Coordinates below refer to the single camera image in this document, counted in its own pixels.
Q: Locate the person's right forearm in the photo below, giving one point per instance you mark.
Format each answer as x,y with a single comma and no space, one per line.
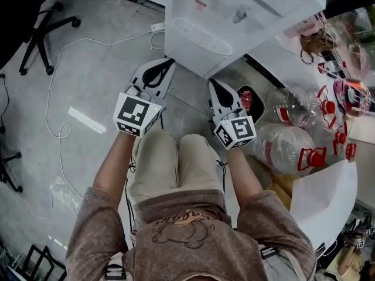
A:
243,177

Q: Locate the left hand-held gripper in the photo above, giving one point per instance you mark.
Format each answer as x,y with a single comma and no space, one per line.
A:
134,113

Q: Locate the black office chair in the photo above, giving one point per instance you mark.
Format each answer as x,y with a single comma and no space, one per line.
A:
8,171
23,16

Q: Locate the black metal frame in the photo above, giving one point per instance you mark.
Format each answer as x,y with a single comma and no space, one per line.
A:
44,262

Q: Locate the pink and red plastic bag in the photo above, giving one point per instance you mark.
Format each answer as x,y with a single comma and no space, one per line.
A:
351,98

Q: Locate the person's left forearm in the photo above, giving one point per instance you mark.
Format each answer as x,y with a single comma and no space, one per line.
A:
112,168

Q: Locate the brown bag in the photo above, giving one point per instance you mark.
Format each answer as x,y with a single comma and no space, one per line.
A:
317,44

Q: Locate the black framed window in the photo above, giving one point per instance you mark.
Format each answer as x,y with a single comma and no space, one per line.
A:
354,25

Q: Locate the person's brown printed shirt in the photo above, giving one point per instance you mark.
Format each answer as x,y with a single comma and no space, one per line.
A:
190,244

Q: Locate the white power strip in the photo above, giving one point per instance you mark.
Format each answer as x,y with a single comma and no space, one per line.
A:
158,27

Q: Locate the white flat strip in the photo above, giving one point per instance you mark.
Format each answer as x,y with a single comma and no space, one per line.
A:
86,119

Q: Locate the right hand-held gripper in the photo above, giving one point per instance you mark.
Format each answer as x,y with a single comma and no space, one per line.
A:
240,129

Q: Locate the pink tumbler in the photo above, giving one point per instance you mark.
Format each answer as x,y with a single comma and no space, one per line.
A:
304,26

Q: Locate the clear plastic wrap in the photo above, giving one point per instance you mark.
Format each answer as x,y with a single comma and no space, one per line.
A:
60,186

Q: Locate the white trash bin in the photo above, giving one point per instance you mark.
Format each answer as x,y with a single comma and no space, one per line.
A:
256,104

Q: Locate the person's beige pants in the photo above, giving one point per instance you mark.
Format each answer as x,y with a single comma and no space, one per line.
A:
155,162

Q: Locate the white water dispenser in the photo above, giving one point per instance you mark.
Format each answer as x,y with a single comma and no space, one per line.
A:
193,54

